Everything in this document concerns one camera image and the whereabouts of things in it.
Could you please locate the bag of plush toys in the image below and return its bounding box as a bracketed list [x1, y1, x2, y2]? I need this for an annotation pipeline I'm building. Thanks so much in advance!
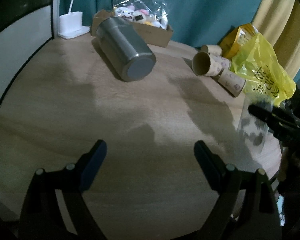
[113, 0, 168, 30]

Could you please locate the stainless steel tumbler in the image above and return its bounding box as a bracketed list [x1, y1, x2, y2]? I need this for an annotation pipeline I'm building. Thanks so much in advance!
[96, 17, 156, 82]

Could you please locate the plain paper cup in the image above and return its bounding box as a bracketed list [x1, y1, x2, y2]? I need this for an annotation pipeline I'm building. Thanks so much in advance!
[200, 44, 223, 56]

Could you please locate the yellow curtain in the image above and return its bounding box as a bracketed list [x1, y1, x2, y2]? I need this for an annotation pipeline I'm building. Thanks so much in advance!
[252, 0, 300, 79]

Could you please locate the teal curtain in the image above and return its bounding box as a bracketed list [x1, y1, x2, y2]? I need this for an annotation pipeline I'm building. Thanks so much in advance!
[59, 0, 261, 47]

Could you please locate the cardboard box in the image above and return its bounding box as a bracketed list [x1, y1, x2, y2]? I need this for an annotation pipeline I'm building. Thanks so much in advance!
[90, 10, 173, 48]

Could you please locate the patterned paper cup lying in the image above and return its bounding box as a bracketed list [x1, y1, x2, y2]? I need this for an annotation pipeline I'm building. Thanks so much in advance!
[217, 69, 246, 98]

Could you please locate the yellow plastic shopping bag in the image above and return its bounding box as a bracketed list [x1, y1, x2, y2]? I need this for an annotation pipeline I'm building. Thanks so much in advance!
[230, 33, 296, 106]

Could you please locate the orange snack package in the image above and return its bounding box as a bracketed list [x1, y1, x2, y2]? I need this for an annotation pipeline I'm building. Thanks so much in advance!
[219, 23, 258, 60]

